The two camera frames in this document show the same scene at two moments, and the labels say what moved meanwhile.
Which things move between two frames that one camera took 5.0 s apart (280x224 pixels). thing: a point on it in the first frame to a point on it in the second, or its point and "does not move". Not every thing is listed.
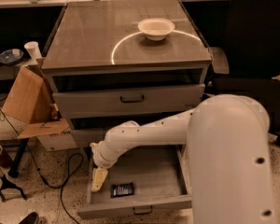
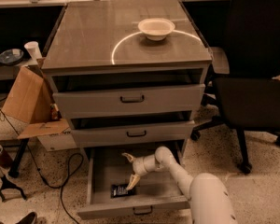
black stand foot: [7, 185] does not move
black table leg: [14, 171] does not move
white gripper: [98, 158] to [140, 167]
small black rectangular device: [121, 189] does not move
